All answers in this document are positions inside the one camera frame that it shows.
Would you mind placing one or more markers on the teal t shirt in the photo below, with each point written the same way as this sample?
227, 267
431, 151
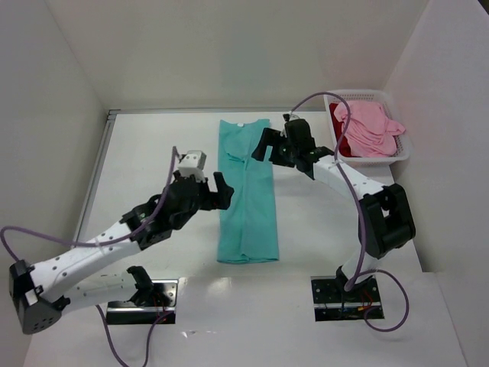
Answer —
248, 228

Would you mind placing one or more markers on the red t shirt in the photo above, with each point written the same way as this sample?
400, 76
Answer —
340, 134

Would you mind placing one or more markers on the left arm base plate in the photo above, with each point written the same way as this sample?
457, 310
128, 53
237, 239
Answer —
161, 305

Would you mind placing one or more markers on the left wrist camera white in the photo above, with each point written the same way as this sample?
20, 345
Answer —
191, 164

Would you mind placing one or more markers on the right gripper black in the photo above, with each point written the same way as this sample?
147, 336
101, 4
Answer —
276, 144

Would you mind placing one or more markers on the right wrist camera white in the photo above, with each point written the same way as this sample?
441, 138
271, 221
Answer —
287, 117

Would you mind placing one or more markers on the pink t shirt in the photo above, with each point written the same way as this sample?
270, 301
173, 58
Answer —
371, 133

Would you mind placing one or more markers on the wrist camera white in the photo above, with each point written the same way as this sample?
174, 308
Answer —
287, 117
191, 164

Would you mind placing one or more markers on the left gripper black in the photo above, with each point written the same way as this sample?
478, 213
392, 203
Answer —
210, 195

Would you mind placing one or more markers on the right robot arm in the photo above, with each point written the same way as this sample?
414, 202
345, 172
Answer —
385, 221

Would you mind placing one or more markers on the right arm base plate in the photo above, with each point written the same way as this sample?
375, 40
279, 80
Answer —
331, 304

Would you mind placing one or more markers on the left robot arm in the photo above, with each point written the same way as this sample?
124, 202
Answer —
42, 293

